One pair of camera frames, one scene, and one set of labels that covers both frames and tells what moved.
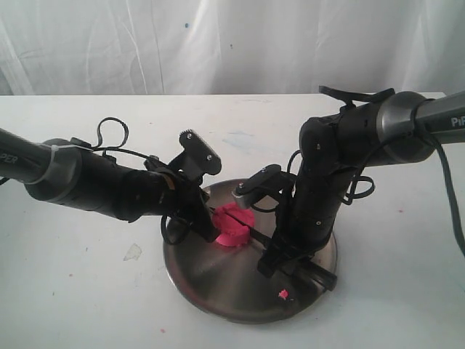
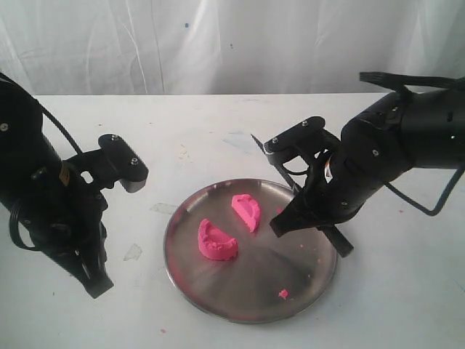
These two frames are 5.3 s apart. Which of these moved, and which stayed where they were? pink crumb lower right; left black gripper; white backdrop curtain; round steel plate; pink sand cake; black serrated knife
Moved: pink sand cake; black serrated knife; left black gripper
Stayed: white backdrop curtain; pink crumb lower right; round steel plate
